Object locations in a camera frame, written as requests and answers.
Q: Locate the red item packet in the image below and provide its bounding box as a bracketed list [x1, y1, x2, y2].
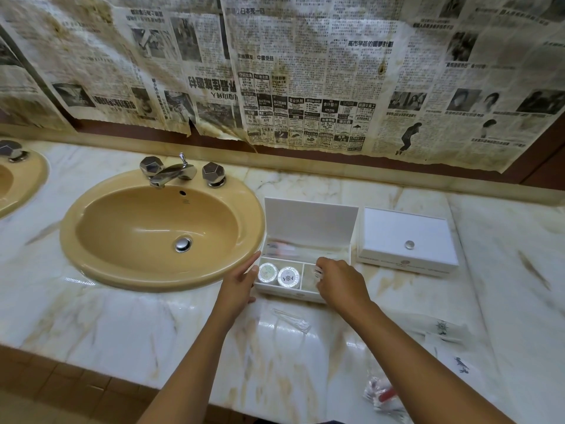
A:
[361, 376, 414, 421]

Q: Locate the beige oval sink basin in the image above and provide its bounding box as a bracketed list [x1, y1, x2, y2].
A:
[59, 168, 267, 292]
[0, 150, 50, 219]

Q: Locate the person's right forearm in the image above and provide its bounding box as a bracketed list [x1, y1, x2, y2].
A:
[353, 300, 517, 424]

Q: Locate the person's left forearm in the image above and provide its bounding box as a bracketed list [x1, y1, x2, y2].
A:
[137, 306, 239, 424]

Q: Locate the pile of toothbrush kits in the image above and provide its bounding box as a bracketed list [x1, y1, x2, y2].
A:
[264, 237, 351, 263]

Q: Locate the chrome faucet spout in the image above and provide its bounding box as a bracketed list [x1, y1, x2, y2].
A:
[149, 152, 198, 190]

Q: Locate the person's left hand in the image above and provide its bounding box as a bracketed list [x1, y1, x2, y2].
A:
[215, 251, 262, 324]

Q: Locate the small round white jar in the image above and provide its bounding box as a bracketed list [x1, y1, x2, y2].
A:
[277, 266, 301, 289]

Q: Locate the chrome faceted faucet knob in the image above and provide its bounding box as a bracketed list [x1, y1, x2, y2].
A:
[139, 155, 165, 178]
[202, 161, 228, 189]
[0, 140, 29, 164]

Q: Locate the white box with round knob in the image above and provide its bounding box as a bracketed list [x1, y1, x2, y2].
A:
[356, 207, 460, 277]
[254, 197, 359, 304]

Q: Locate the person's right hand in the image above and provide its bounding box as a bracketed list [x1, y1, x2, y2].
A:
[315, 257, 373, 316]

